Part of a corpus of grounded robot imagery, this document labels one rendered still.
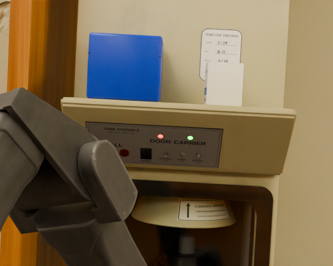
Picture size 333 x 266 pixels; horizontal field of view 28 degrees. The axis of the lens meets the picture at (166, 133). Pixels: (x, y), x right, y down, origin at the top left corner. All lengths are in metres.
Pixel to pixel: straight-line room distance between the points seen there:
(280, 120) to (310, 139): 0.56
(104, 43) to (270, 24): 0.27
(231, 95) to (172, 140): 0.10
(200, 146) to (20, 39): 0.29
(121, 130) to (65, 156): 0.41
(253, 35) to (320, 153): 0.52
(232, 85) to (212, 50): 0.10
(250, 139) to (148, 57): 0.18
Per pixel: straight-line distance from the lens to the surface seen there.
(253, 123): 0.92
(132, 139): 0.94
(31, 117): 0.50
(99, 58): 0.91
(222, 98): 0.93
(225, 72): 0.93
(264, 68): 1.02
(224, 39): 1.02
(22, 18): 0.95
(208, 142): 0.94
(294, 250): 1.50
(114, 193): 0.55
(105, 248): 0.58
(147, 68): 0.90
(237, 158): 0.97
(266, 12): 1.03
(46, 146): 0.51
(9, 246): 0.97
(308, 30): 1.48
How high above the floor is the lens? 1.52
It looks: 3 degrees down
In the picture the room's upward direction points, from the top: 3 degrees clockwise
